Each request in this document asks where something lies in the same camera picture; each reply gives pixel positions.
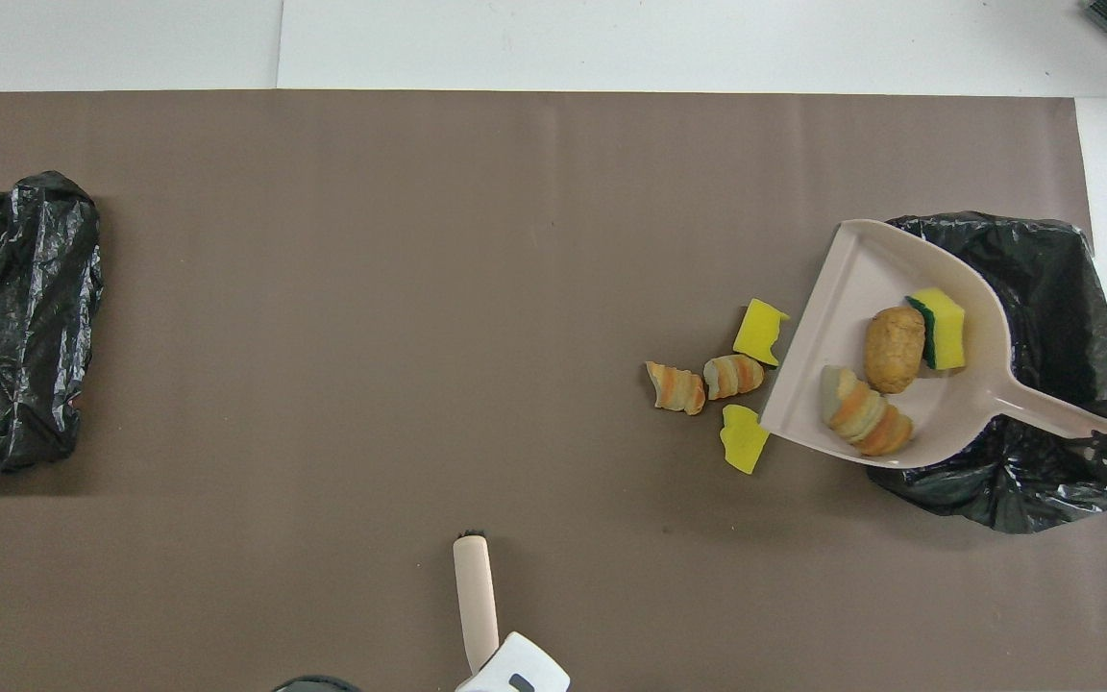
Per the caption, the pale pink plastic dustpan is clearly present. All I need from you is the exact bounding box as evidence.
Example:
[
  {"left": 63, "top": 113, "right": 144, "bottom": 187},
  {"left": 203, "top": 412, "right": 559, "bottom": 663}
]
[{"left": 760, "top": 219, "right": 1107, "bottom": 470}]

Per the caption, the orange striped croissant piece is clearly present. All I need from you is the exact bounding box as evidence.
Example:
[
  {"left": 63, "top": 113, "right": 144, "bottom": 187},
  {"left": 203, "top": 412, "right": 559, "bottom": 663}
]
[
  {"left": 647, "top": 361, "right": 707, "bottom": 416},
  {"left": 703, "top": 354, "right": 766, "bottom": 401},
  {"left": 821, "top": 365, "right": 916, "bottom": 458}
]

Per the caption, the open bin lined black bag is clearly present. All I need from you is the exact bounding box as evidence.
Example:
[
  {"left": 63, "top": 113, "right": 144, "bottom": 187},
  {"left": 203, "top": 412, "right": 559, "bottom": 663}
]
[{"left": 861, "top": 213, "right": 1107, "bottom": 534}]

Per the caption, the brown table mat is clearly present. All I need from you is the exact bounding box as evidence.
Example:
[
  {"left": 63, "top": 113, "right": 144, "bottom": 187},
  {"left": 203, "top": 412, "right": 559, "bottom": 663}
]
[{"left": 0, "top": 89, "right": 1107, "bottom": 692}]

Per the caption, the bin wrapped in black bag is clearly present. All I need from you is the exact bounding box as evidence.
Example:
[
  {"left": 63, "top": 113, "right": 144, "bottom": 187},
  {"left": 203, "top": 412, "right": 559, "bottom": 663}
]
[{"left": 0, "top": 171, "right": 105, "bottom": 474}]

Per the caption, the brown bread bun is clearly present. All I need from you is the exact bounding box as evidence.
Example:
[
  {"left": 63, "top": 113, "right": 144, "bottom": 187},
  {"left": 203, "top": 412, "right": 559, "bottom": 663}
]
[{"left": 864, "top": 306, "right": 927, "bottom": 395}]

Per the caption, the yellow sponge piece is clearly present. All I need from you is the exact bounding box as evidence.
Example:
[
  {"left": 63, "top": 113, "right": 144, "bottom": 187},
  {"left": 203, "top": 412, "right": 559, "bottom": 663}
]
[
  {"left": 733, "top": 298, "right": 791, "bottom": 369},
  {"left": 904, "top": 287, "right": 967, "bottom": 372},
  {"left": 720, "top": 404, "right": 772, "bottom": 476}
]

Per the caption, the beige hand brush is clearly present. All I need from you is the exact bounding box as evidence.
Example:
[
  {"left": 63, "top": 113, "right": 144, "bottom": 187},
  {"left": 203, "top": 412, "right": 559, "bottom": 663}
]
[{"left": 453, "top": 528, "right": 501, "bottom": 676}]

